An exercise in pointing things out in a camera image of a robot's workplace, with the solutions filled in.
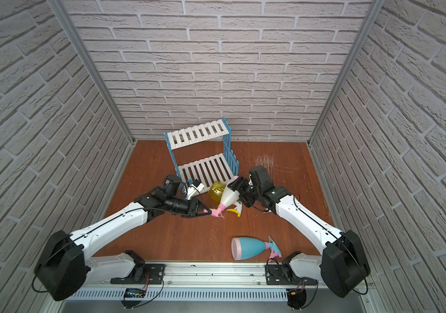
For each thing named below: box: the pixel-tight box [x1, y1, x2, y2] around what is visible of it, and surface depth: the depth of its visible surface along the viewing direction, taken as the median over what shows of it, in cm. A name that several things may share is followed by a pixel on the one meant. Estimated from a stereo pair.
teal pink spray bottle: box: [230, 236, 283, 262], surface depth 79 cm
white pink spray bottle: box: [210, 184, 240, 219], surface depth 79 cm
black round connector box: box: [286, 288, 307, 311], surface depth 72 cm
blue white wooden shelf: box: [164, 117, 240, 190], surface depth 91 cm
